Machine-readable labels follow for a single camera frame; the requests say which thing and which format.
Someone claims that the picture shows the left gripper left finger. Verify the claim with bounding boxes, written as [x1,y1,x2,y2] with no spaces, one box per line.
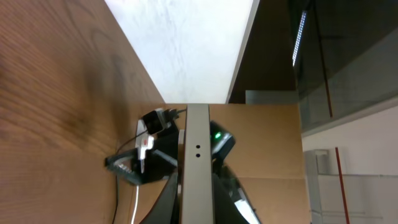
[141,173,179,224]

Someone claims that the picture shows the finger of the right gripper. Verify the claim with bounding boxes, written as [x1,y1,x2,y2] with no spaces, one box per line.
[104,148,143,185]

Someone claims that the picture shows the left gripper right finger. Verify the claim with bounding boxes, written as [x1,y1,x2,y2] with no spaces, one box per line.
[212,165,261,224]

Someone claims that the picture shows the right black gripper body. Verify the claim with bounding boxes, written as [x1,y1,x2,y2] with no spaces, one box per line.
[141,123,180,184]

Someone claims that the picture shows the black charger cable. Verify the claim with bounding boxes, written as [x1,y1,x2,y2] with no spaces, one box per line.
[111,129,149,224]

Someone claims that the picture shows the white power strip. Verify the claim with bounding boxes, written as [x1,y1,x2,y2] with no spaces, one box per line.
[135,119,154,174]

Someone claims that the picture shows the white power strip cord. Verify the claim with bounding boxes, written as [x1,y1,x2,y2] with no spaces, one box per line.
[130,184,140,224]

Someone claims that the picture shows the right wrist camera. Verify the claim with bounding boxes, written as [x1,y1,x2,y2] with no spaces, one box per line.
[142,108,171,134]

